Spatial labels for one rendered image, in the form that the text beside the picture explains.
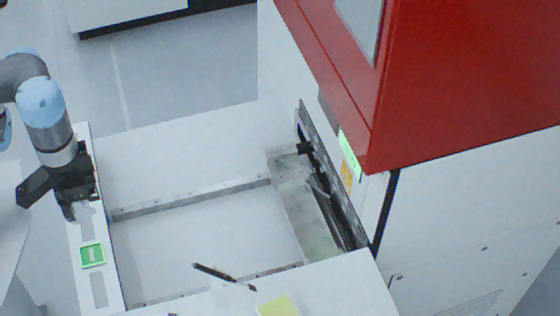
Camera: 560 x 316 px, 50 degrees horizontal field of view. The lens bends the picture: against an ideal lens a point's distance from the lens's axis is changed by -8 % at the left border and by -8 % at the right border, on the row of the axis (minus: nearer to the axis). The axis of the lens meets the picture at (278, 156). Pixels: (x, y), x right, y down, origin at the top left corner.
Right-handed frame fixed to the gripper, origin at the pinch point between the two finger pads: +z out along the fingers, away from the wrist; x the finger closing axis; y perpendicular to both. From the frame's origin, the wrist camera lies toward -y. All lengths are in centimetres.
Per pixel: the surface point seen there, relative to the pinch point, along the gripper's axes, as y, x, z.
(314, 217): 52, 1, 23
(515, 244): 107, -15, 40
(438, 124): 67, -15, -22
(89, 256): 0.2, -0.2, 14.2
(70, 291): -22, 49, 111
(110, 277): 3.8, -6.3, 14.6
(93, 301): -0.8, -11.0, 14.7
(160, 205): 18.7, 17.1, 26.2
